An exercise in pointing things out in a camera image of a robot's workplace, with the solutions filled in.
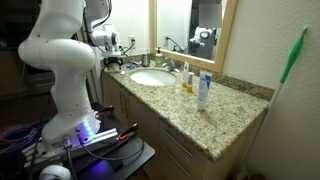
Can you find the white oval sink basin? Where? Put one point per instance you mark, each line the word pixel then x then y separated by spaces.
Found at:
pixel 153 77

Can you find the black robot cart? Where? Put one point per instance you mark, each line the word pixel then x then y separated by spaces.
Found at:
pixel 133 156

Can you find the slim white tube yellow cap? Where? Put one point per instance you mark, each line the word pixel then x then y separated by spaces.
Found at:
pixel 190 82

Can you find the tall white blue lotion tube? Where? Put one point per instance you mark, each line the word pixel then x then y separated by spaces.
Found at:
pixel 203 91

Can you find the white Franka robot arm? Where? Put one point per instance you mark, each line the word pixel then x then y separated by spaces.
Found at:
pixel 60 56

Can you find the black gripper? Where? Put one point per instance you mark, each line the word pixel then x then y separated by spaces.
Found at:
pixel 112 60

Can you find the yellow soap bottle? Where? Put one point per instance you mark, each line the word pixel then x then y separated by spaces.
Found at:
pixel 185 75

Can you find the chrome sink faucet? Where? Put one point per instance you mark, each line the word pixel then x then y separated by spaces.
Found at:
pixel 170 65

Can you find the aluminium mounting rail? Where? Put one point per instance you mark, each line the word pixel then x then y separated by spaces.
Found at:
pixel 100 138

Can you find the small white pad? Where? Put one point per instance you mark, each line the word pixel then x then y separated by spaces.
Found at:
pixel 123 72

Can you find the white round device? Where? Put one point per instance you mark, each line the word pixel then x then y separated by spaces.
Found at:
pixel 55 173

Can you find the white wall outlet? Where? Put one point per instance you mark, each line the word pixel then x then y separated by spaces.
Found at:
pixel 132 38

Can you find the stainless steel cup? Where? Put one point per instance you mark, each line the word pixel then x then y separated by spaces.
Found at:
pixel 145 60

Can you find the wooden framed wall mirror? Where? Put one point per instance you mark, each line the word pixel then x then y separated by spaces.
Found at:
pixel 230 33

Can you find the green soap pump bottle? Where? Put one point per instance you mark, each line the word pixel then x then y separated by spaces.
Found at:
pixel 159 60

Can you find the orange black clamp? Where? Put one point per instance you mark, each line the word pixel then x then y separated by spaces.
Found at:
pixel 103 110
pixel 128 130

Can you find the wooden vanity cabinet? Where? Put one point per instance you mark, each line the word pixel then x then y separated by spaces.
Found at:
pixel 150 133

